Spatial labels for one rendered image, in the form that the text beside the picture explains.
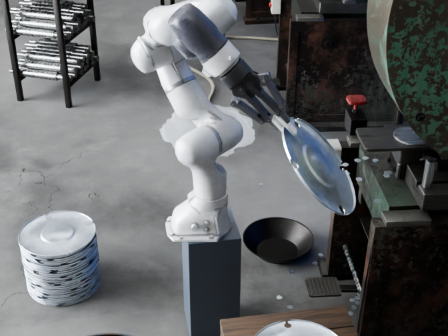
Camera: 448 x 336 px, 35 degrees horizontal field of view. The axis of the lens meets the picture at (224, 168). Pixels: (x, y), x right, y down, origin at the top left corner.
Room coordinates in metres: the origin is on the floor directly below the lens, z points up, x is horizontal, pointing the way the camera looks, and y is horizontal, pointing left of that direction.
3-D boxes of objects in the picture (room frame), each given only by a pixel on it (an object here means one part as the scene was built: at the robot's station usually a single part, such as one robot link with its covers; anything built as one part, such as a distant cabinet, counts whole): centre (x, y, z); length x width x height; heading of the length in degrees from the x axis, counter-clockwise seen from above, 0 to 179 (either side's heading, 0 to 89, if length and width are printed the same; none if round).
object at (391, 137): (1.99, -0.56, 0.72); 0.25 x 0.14 x 0.14; 94
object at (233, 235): (1.96, 0.05, 0.23); 0.18 x 0.18 x 0.45; 11
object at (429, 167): (1.82, -0.62, 0.75); 0.03 x 0.03 x 0.10; 4
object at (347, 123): (2.30, -0.48, 0.62); 0.10 x 0.06 x 0.20; 4
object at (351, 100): (2.32, -0.48, 0.72); 0.07 x 0.06 x 0.08; 94
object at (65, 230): (2.18, 0.64, 0.25); 0.29 x 0.29 x 0.01
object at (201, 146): (1.93, 0.07, 0.71); 0.18 x 0.11 x 0.25; 136
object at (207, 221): (1.95, 0.09, 0.52); 0.22 x 0.19 x 0.14; 101
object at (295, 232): (2.39, -0.23, 0.04); 0.30 x 0.30 x 0.07
